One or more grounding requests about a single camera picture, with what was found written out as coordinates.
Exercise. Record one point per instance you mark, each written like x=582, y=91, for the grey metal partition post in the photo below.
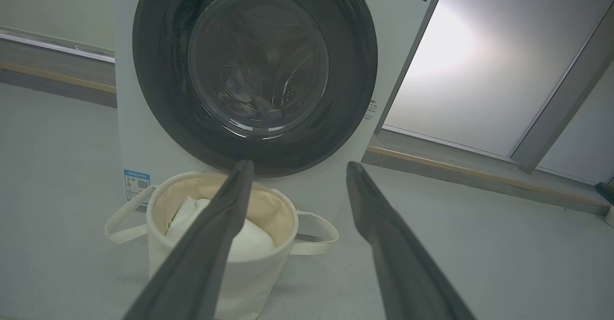
x=561, y=94

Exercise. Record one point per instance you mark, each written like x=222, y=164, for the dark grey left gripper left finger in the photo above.
x=196, y=262

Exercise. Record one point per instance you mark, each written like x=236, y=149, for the white front-load washing machine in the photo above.
x=139, y=137

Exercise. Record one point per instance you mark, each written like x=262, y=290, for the washing machine round door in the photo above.
x=163, y=70

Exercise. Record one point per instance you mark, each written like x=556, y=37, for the white canvas laundry basket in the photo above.
x=259, y=272

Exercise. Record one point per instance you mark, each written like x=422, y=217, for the white cloth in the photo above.
x=256, y=243

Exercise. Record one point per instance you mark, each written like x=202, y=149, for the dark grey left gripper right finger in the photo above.
x=403, y=272

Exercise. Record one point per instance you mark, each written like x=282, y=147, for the blue patterned garment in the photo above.
x=244, y=92

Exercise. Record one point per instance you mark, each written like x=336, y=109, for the blue energy label sticker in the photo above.
x=136, y=184

